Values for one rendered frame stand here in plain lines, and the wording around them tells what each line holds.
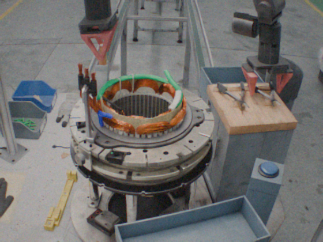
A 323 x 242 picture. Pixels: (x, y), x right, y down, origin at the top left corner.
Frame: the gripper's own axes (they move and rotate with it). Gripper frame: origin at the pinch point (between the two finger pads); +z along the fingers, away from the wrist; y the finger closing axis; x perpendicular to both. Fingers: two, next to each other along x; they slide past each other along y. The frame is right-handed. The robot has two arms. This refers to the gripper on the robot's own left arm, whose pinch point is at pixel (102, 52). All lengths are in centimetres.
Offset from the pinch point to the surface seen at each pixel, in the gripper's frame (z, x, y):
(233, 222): 19.7, 29.6, 29.4
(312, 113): 138, 115, -181
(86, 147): 10.4, 0.6, 20.4
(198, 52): 51, 18, -105
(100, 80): 6.4, -0.8, 1.8
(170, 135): 11.5, 16.3, 14.2
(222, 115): 17.4, 27.3, -1.7
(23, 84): 35, -51, -45
